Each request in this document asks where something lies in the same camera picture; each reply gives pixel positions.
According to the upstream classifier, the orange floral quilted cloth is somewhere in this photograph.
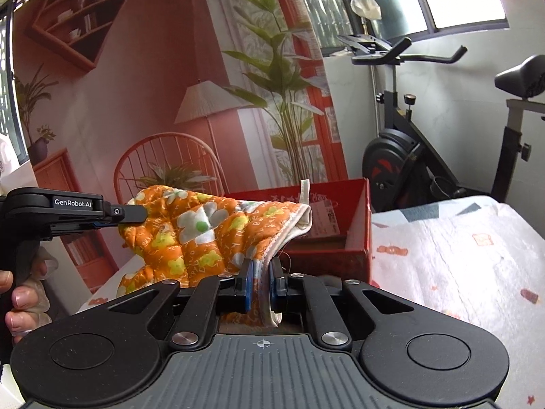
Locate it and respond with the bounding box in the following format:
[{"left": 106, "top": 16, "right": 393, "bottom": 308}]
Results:
[{"left": 117, "top": 180, "right": 312, "bottom": 329}]

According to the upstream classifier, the living room scene backdrop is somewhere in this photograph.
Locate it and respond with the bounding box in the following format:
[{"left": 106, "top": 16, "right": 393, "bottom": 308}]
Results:
[{"left": 0, "top": 0, "right": 348, "bottom": 295}]

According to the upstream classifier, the left hand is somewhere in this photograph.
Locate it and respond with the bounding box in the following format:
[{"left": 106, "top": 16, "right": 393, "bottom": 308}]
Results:
[{"left": 1, "top": 246, "right": 58, "bottom": 344}]

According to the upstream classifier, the red strawberry cardboard box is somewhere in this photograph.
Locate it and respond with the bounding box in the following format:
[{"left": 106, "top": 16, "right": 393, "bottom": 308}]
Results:
[{"left": 223, "top": 177, "right": 373, "bottom": 286}]

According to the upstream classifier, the white shipping label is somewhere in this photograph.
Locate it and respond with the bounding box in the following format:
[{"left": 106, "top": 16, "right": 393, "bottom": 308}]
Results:
[{"left": 309, "top": 199, "right": 340, "bottom": 238}]

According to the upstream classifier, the black exercise bike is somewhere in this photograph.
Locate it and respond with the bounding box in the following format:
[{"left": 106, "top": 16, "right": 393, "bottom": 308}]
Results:
[{"left": 337, "top": 33, "right": 545, "bottom": 214}]

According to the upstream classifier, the white patterned bed sheet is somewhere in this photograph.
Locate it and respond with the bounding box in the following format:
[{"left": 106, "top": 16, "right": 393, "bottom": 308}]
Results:
[{"left": 76, "top": 195, "right": 545, "bottom": 409}]

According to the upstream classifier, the pale cloth on pole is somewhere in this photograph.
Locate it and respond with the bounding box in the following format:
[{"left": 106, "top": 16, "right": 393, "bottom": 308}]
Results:
[{"left": 350, "top": 0, "right": 383, "bottom": 20}]

